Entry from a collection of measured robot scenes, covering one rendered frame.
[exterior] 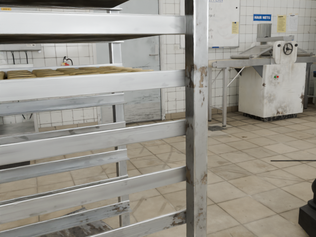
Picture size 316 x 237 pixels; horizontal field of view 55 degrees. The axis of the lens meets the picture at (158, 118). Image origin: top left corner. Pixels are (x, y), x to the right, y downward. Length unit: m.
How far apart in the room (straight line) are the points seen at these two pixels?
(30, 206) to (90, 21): 0.29
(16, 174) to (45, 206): 0.43
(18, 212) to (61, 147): 0.11
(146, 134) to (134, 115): 4.25
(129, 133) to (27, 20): 0.23
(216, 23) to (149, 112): 1.83
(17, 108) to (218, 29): 4.64
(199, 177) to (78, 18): 0.34
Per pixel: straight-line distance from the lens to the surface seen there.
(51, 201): 0.52
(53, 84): 0.47
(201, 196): 0.59
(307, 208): 2.07
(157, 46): 4.82
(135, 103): 4.75
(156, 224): 0.60
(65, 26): 0.47
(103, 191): 0.53
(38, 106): 0.90
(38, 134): 0.91
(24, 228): 1.01
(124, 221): 1.08
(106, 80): 0.49
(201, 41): 0.52
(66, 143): 0.49
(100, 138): 0.50
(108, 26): 0.49
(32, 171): 0.94
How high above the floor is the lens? 1.10
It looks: 13 degrees down
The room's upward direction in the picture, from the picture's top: 2 degrees counter-clockwise
